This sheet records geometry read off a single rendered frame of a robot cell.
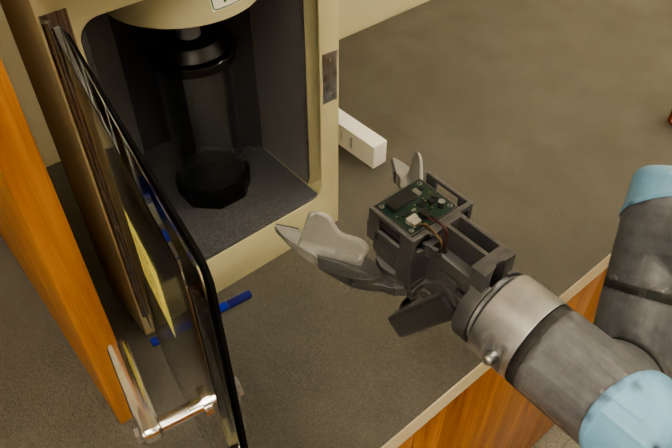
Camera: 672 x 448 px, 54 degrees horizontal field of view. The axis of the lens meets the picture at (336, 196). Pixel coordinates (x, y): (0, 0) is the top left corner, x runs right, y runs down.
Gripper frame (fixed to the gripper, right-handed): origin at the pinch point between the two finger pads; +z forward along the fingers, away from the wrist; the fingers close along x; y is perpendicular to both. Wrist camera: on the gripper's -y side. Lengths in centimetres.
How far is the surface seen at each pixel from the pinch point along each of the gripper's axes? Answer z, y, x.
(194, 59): 22.9, 5.6, 1.7
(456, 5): 51, -25, -77
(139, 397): -8.5, 1.4, 25.6
